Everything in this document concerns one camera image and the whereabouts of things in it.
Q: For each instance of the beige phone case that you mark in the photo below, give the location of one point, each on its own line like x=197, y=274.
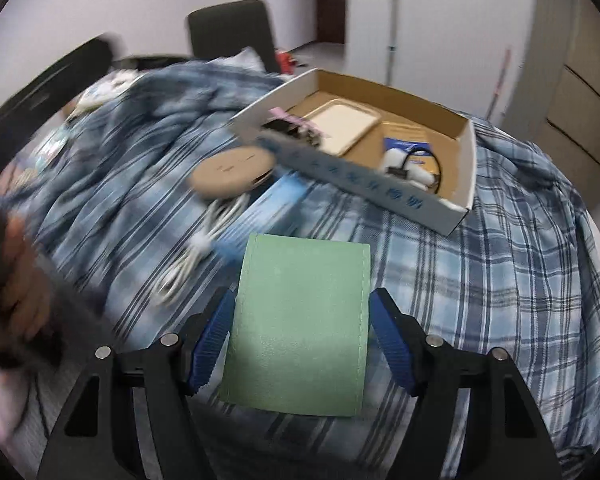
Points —
x=345, y=127

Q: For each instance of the dark brown door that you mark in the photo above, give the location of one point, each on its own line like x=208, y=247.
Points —
x=330, y=0

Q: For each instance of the red bag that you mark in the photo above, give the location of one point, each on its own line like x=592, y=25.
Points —
x=285, y=61

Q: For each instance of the pink hair clip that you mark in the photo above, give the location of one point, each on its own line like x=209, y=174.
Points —
x=292, y=119

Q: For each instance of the green pouch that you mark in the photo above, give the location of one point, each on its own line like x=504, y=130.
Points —
x=295, y=325

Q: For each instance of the light blue tissue pack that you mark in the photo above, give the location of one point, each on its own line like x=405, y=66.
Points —
x=265, y=210

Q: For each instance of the person's left forearm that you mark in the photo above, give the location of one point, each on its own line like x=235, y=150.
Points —
x=2, y=400

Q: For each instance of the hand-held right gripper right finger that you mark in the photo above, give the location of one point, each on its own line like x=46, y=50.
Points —
x=392, y=345

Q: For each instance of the blue plaid cloth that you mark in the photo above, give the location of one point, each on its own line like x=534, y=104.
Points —
x=455, y=285

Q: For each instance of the yellow and blue packet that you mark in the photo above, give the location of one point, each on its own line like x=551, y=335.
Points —
x=405, y=141

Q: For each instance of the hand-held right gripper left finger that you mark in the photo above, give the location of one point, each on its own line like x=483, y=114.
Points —
x=212, y=345

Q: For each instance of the round beige hand warmer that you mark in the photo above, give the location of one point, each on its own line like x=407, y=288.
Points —
x=232, y=170

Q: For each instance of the person's left hand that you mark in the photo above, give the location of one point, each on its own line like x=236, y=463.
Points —
x=25, y=285

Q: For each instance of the white wet wipes pack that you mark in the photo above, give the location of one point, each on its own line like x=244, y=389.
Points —
x=105, y=91

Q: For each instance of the dark grey chair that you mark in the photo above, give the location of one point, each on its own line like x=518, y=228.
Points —
x=232, y=32

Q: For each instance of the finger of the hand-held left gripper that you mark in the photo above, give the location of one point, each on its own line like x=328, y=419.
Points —
x=45, y=90

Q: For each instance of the shallow cardboard box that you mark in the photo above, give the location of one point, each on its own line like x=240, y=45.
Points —
x=340, y=175

